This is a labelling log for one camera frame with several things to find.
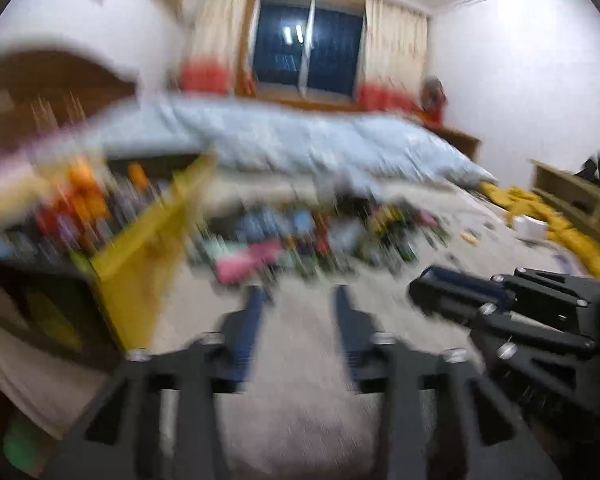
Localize wooden bed footboard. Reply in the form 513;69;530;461
420;120;482;161

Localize purple cloth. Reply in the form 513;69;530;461
0;125;105;196

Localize red electric fan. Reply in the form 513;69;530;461
420;76;448;126

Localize cream and red curtain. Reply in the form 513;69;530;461
357;0;431;113
180;0;253;95

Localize long pink toy piece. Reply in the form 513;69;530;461
215;240;283;283

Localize white crumpled tissue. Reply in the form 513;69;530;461
512;216;548;243

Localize yellow cloth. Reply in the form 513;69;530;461
480;182;600;276

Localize light wooden cabinet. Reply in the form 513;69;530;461
530;159;600;231

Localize green object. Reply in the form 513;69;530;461
2;417;48;478

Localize blue floral quilt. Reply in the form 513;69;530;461
87;97;498;193

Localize wooden headboard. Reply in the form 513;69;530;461
0;50;138;161

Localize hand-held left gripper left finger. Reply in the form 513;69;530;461
44;285;268;480

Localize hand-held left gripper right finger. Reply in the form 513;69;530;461
332;285;563;480

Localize pile of toy bricks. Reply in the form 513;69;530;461
0;157;171;271
187;195;481;286

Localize orange ball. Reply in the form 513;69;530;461
127;160;151;191
67;160;103;206

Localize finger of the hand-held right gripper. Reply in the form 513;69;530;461
409;280;593;358
422;266;600;321

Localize yellow cardboard box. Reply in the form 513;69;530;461
0;152;218;356

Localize wooden framed window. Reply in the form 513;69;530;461
247;0;368;106

